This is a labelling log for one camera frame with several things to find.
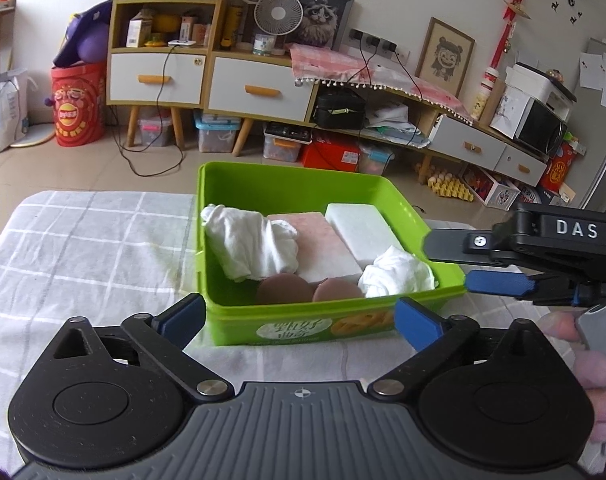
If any right hand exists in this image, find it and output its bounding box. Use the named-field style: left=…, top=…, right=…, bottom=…
left=538, top=310, right=606, bottom=443

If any yellow egg tray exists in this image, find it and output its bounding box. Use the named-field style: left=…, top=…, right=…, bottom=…
left=426, top=172, right=474, bottom=203

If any white crumpled cloth right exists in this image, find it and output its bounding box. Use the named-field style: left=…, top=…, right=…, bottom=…
left=358, top=246, right=438, bottom=298

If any white crumpled cloth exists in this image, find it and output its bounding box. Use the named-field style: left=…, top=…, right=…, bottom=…
left=200, top=204, right=298, bottom=282
left=358, top=246, right=438, bottom=298

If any white sponge block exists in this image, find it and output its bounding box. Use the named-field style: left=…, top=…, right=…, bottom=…
left=324, top=204, right=404, bottom=269

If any brown round pad right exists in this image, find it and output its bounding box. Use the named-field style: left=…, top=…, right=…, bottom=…
left=312, top=278, right=364, bottom=302

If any brown round pad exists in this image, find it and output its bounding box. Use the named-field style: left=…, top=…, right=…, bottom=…
left=255, top=273, right=315, bottom=304
left=312, top=278, right=364, bottom=302

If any white crumpled cloth left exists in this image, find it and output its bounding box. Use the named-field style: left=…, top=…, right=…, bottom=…
left=200, top=204, right=298, bottom=282

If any brown round pad left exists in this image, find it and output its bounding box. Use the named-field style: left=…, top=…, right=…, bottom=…
left=255, top=273, right=315, bottom=304

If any pink sponge block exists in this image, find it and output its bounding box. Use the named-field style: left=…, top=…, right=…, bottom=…
left=268, top=212, right=362, bottom=285

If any black microwave oven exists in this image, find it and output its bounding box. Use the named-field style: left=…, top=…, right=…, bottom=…
left=489, top=86, right=568, bottom=156

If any green plastic bin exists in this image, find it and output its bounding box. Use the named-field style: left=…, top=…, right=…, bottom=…
left=196, top=162, right=464, bottom=346

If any red cardboard box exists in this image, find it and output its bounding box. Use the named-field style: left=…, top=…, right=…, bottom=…
left=302, top=134, right=360, bottom=172

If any black bag on shelf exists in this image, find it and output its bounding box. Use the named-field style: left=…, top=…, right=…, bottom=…
left=312, top=88, right=366, bottom=129

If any clear storage box blue lid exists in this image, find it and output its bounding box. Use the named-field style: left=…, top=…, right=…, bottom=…
left=193, top=110, right=241, bottom=153

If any pink table runner cloth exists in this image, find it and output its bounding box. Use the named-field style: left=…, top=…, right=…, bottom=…
left=290, top=44, right=473, bottom=126

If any red printed bucket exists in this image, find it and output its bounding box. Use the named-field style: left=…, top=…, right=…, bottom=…
left=50, top=62, right=106, bottom=148

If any long wooden tv stand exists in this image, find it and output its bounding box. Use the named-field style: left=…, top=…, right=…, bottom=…
left=286, top=44, right=552, bottom=189

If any white paper bag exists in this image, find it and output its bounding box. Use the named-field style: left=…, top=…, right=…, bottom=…
left=0, top=70, right=30, bottom=153

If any white desk fan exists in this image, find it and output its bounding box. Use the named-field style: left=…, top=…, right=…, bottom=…
left=253, top=0, right=303, bottom=55

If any purple plush toy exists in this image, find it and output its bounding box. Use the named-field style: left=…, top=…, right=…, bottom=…
left=53, top=0, right=113, bottom=68

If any wooden shelf cabinet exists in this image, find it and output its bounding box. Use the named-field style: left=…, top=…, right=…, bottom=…
left=105, top=0, right=320, bottom=158

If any cartoon girl picture frame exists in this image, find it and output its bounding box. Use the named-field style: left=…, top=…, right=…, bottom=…
left=416, top=18, right=475, bottom=96

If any cat picture frame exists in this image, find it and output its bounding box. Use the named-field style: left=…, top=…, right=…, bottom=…
left=292, top=0, right=355, bottom=51

